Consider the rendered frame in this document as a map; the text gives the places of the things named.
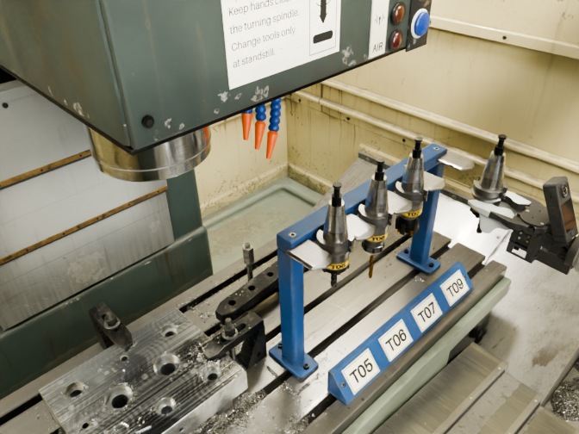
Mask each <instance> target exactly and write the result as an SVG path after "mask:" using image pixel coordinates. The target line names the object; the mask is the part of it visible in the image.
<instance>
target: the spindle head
mask: <svg viewBox="0 0 579 434"><path fill-rule="evenodd" d="M398 2H403V3H404V4H405V6H406V15H405V18H404V20H403V21H402V23H401V24H400V25H398V26H395V25H393V24H392V22H391V19H390V15H391V11H392V9H393V7H394V6H395V4H396V3H398ZM410 3H411V0H389V12H388V21H387V32H386V42H385V53H383V54H381V55H378V56H376V57H374V58H371V59H369V45H370V20H371V6H372V0H340V23H339V51H338V52H336V53H331V54H329V55H327V56H324V57H321V58H318V59H315V60H312V61H309V62H307V63H304V64H301V65H298V66H295V67H292V68H289V69H287V70H285V71H280V72H278V73H275V74H272V75H270V76H268V77H263V78H260V79H258V80H256V81H253V82H250V83H248V84H243V85H241V86H239V87H236V88H233V89H231V90H230V89H229V82H228V73H227V55H226V47H225V37H224V28H223V19H222V9H221V0H0V68H1V69H3V70H4V71H6V72H8V74H10V75H11V76H13V77H14V78H16V79H18V80H19V81H21V82H22V83H24V84H26V85H27V86H28V87H29V88H31V89H32V90H34V91H36V92H37V93H39V94H40V95H42V96H44V97H45V98H46V99H47V100H48V101H50V102H52V103H53V104H55V105H56V106H58V107H59V108H61V109H63V110H64V111H65V112H66V113H68V114H69V115H71V116H73V117H74V118H76V119H77V120H79V121H81V122H82V123H83V124H85V125H86V126H87V127H89V128H91V129H92V130H94V131H95V132H97V133H99V134H100V135H102V136H103V137H104V138H105V139H107V140H109V141H110V142H112V143H113V144H115V145H116V146H118V147H120V148H121V149H122V150H123V151H125V152H127V153H128V154H130V155H131V156H133V155H135V154H138V153H140V152H143V151H146V150H148V149H151V148H154V147H155V146H159V145H162V144H164V143H166V142H168V141H171V140H174V139H177V138H179V137H182V136H184V135H186V134H188V133H193V132H195V131H197V130H199V129H202V128H204V127H208V126H210V125H213V124H215V123H217V122H219V121H223V120H226V119H228V118H230V117H233V116H235V115H238V114H241V113H243V112H246V111H248V110H250V109H254V108H256V107H258V106H261V105H263V104H266V103H268V102H272V101H274V100H277V99H278V98H281V97H284V96H287V95H289V94H292V93H294V92H297V91H298V90H303V89H305V88H307V87H309V86H312V85H314V84H317V83H320V82H323V81H325V80H328V79H329V78H333V77H336V76H338V75H340V74H343V73H345V72H348V71H351V70H353V69H356V68H358V67H360V66H363V65H367V64H369V63H371V62H373V61H376V60H379V59H382V58H384V57H387V56H389V55H391V54H393V53H398V52H400V51H402V50H404V49H406V43H407V34H408V19H409V11H410ZM396 29H400V30H401V31H402V33H403V42H402V45H401V47H400V48H399V49H398V50H397V51H396V52H391V51H390V50H389V37H390V35H391V34H392V32H393V31H394V30H396Z"/></svg>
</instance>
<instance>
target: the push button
mask: <svg viewBox="0 0 579 434"><path fill-rule="evenodd" d="M429 25H430V15H429V14H428V13H427V12H426V11H422V12H420V13H419V14H418V16H417V17H416V20H415V22H414V33H415V35H417V36H422V35H423V34H425V33H426V31H427V30H428V28H429Z"/></svg>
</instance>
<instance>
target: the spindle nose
mask: <svg viewBox="0 0 579 434"><path fill-rule="evenodd" d="M83 125H84V131H85V134H86V138H87V140H88V144H89V148H90V153H91V155H92V157H93V158H94V159H95V163H96V167H97V168H98V169H99V170H100V171H101V172H102V173H104V174H105V175H107V176H110V177H113V178H115V179H119V180H122V181H128V182H153V181H159V180H164V179H168V178H172V177H176V176H179V175H182V174H184V173H186V172H188V171H191V170H192V169H194V168H196V167H197V166H198V165H199V164H200V163H201V162H202V161H203V160H204V159H205V158H206V157H207V156H208V155H209V153H210V150H211V142H210V141H211V131H210V126H208V127H204V128H202V129H199V130H197V131H195V132H193V133H188V134H186V135H184V136H182V137H179V138H177V139H174V140H171V141H168V142H166V143H164V144H162V145H159V146H155V147H154V148H151V149H148V150H146V151H143V152H140V153H138V154H135V155H133V156H131V155H130V154H128V153H127V152H125V151H123V150H122V149H121V148H120V147H118V146H116V145H115V144H113V143H112V142H110V141H109V140H107V139H105V138H104V137H103V136H102V135H100V134H99V133H97V132H95V131H94V130H92V129H91V128H89V127H87V126H86V125H85V124H83Z"/></svg>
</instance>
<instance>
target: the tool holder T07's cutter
mask: <svg viewBox="0 0 579 434"><path fill-rule="evenodd" d="M418 223H419V217H418V216H417V217H416V219H414V220H404V219H403V218H402V217H401V216H400V215H398V216H396V221H395V229H397V233H400V234H401V235H405V233H409V235H410V236H412V235H415V234H416V233H417V230H418V229H419V225H418Z"/></svg>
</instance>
